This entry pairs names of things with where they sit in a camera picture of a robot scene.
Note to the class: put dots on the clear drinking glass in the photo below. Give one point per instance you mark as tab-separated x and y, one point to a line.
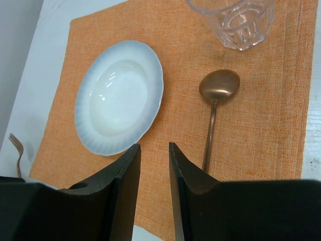
236	24

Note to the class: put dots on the copper spoon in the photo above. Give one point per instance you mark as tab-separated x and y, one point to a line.
216	86

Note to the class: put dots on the white round plate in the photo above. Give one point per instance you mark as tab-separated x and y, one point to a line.
119	98

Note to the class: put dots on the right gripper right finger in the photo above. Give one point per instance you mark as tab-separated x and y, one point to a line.
207	209

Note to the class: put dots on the orange cloth placemat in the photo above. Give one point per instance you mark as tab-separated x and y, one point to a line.
259	131

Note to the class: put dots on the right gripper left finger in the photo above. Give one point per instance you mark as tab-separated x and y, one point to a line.
100	207

